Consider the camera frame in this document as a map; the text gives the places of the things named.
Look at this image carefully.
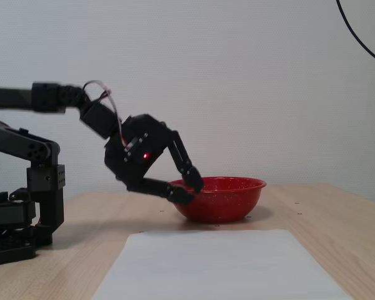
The red white black wire bundle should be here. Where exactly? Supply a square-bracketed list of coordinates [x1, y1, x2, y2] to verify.
[82, 80, 131, 148]

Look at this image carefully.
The white paper sheet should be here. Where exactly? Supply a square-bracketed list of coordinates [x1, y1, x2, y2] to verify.
[90, 229, 354, 300]

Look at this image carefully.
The red speckled bowl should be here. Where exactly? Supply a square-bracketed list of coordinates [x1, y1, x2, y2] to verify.
[168, 176, 268, 224]

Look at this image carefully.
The black hanging cable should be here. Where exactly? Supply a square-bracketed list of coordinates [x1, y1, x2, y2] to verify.
[336, 0, 375, 67]

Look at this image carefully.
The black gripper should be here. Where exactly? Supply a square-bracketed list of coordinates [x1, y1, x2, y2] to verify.
[103, 114, 204, 206]

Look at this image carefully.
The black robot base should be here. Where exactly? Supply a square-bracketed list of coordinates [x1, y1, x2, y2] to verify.
[0, 190, 38, 268]

